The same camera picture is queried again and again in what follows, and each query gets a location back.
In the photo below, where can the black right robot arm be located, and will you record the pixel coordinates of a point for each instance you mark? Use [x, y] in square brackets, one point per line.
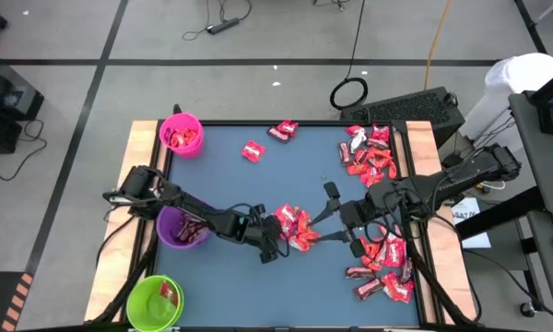
[442, 184]

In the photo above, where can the green plastic basket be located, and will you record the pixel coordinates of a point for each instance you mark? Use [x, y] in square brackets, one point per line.
[143, 304]

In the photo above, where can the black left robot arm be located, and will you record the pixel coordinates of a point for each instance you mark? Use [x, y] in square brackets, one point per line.
[198, 212]

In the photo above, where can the grey chair leg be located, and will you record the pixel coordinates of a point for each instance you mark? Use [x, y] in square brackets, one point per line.
[548, 11]

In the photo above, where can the orange candy packet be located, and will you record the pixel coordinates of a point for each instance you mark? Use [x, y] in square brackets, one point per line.
[356, 169]
[381, 154]
[368, 246]
[361, 157]
[311, 236]
[177, 139]
[391, 169]
[191, 137]
[372, 264]
[377, 250]
[304, 222]
[372, 176]

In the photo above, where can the red square candy packet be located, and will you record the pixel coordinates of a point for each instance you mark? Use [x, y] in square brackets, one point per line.
[253, 151]

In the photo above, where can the black desk crossbar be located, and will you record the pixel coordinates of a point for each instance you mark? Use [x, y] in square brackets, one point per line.
[497, 214]

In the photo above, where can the black power strip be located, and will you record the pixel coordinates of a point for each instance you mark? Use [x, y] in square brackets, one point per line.
[223, 26]

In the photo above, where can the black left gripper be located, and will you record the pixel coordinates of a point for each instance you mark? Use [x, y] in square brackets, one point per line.
[262, 230]

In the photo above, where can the white silver candy packet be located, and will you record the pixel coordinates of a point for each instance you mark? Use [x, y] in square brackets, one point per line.
[358, 140]

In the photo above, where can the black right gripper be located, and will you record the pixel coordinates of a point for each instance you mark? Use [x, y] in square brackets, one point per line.
[361, 213]

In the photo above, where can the silver red candy packet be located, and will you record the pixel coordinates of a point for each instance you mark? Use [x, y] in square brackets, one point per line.
[389, 235]

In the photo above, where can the large red candy packet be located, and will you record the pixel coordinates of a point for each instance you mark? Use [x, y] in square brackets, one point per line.
[398, 288]
[395, 253]

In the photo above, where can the white paper sheet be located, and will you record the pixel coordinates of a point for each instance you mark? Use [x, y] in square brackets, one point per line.
[477, 237]

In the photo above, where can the black monitor pink screen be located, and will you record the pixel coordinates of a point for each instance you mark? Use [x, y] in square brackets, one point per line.
[546, 122]

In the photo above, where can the wooden side board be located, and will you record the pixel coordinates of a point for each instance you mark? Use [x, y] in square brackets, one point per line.
[103, 276]
[421, 138]

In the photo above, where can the purple plastic basket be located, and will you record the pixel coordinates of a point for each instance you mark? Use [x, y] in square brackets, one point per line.
[166, 230]

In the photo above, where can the black frame strut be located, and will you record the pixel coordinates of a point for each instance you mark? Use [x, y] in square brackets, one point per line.
[442, 286]
[115, 294]

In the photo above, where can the black caster wheel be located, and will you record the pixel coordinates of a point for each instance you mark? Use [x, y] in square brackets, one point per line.
[527, 310]

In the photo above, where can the grey desk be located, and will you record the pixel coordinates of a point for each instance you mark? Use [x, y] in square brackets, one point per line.
[548, 166]

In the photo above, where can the white bagged bin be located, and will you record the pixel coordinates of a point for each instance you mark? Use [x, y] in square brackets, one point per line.
[521, 74]

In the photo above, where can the small black mount bracket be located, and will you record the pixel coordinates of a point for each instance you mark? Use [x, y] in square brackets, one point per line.
[113, 198]

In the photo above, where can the brown candy bar packet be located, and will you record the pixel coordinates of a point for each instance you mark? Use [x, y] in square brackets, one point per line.
[197, 224]
[345, 153]
[198, 235]
[407, 271]
[368, 289]
[184, 233]
[278, 134]
[377, 144]
[359, 273]
[398, 232]

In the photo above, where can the pink plastic basket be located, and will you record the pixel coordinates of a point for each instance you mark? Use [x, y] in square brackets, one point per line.
[193, 152]

